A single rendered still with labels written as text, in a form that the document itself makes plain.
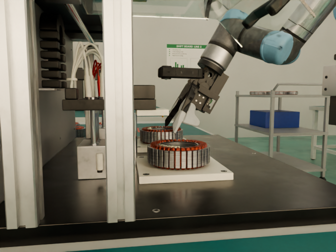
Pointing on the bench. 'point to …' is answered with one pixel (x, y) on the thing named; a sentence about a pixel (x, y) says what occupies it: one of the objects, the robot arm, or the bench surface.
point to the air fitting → (99, 162)
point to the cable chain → (52, 51)
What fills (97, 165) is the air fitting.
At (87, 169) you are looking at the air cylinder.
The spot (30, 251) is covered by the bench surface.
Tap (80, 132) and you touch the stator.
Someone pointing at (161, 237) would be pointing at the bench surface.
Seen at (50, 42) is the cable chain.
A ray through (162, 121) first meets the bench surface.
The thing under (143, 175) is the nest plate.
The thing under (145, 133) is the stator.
